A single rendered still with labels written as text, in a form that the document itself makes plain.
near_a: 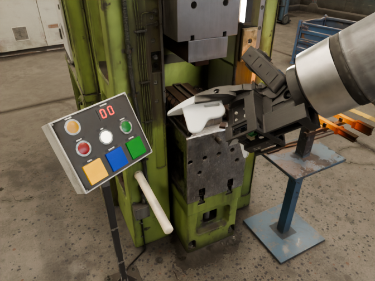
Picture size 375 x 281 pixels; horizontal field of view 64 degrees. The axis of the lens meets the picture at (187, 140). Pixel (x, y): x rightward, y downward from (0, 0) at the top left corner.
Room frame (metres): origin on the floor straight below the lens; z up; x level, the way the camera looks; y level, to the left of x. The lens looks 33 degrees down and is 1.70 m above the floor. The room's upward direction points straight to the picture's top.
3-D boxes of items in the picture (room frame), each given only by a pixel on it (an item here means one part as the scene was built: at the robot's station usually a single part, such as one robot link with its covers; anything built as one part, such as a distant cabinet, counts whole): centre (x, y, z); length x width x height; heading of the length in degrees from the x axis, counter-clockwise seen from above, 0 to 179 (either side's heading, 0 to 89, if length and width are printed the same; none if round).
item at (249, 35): (1.59, -0.32, 1.27); 0.09 x 0.02 x 0.17; 116
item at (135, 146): (1.01, 0.21, 1.01); 0.07 x 0.05 x 0.07; 141
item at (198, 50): (1.52, 0.00, 1.32); 0.42 x 0.20 x 0.10; 26
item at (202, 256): (1.29, -0.11, 0.01); 0.58 x 0.39 x 0.01; 116
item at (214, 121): (1.52, 0.00, 0.96); 0.42 x 0.20 x 0.09; 26
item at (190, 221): (1.56, -0.05, 0.23); 0.55 x 0.37 x 0.47; 26
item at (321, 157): (1.43, -0.68, 0.66); 0.40 x 0.30 x 0.02; 117
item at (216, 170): (1.56, -0.05, 0.69); 0.56 x 0.38 x 0.45; 26
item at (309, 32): (4.87, -2.45, 0.36); 1.20 x 0.80 x 0.72; 37
